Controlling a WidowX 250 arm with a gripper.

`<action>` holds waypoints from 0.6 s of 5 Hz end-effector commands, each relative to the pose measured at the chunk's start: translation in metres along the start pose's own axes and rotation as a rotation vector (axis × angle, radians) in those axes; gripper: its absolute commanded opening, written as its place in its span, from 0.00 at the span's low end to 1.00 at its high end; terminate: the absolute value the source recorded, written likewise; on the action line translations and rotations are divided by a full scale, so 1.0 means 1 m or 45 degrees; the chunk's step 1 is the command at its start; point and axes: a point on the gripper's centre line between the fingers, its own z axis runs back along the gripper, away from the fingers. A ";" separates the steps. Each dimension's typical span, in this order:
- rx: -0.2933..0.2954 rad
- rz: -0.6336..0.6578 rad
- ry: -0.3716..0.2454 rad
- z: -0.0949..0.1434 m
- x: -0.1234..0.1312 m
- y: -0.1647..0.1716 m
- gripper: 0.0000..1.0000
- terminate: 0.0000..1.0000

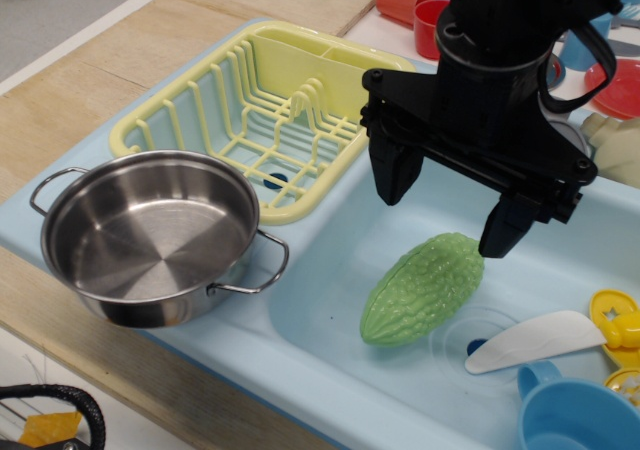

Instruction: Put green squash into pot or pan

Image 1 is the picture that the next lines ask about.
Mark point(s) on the stainless steel pot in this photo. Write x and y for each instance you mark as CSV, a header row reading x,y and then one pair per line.
x,y
153,239

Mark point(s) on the yellow plastic toy piece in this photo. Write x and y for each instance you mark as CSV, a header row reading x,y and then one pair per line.
x,y
616,314

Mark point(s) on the cream toy faucet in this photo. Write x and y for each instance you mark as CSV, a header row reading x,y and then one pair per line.
x,y
615,146

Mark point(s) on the light blue toy sink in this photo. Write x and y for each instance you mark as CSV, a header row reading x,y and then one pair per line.
x,y
286,368

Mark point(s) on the yellow plastic dish rack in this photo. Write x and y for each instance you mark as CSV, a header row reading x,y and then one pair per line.
x,y
278,102

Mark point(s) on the red plastic cup upright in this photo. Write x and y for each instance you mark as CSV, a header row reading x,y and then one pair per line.
x,y
426,16

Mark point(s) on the red plastic plate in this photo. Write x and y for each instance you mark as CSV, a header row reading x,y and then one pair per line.
x,y
620,99

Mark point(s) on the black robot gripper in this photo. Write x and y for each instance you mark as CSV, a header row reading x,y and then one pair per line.
x,y
487,124

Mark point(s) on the yellow tape piece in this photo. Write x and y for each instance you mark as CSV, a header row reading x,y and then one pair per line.
x,y
45,429

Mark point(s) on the red plastic cup lying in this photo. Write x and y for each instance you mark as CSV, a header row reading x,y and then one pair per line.
x,y
400,11

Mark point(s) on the blue plastic cup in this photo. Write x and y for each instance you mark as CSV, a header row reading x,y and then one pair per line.
x,y
558,412

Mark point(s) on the blue plastic cup background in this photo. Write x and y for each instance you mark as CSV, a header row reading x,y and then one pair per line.
x,y
576,55

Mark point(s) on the green bumpy toy squash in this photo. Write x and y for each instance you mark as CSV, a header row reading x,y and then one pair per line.
x,y
422,290

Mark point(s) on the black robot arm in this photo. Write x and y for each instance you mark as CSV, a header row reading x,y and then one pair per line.
x,y
511,34

